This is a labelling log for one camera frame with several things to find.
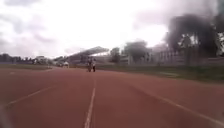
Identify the red running track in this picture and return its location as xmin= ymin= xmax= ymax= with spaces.
xmin=0 ymin=67 xmax=224 ymax=128

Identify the large dark tree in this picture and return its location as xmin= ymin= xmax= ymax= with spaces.
xmin=165 ymin=13 xmax=224 ymax=58

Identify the pale fence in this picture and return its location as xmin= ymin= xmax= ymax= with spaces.
xmin=128 ymin=49 xmax=224 ymax=66

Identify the distant row of trees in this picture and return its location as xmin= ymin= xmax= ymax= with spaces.
xmin=0 ymin=53 xmax=34 ymax=64

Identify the group of people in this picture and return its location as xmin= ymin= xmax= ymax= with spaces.
xmin=87 ymin=57 xmax=97 ymax=73

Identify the grass strip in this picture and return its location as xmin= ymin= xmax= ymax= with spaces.
xmin=71 ymin=63 xmax=224 ymax=83

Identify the grass field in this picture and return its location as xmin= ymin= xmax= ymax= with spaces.
xmin=0 ymin=63 xmax=51 ymax=71

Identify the roofed grandstand building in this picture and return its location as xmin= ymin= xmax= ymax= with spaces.
xmin=65 ymin=46 xmax=110 ymax=66

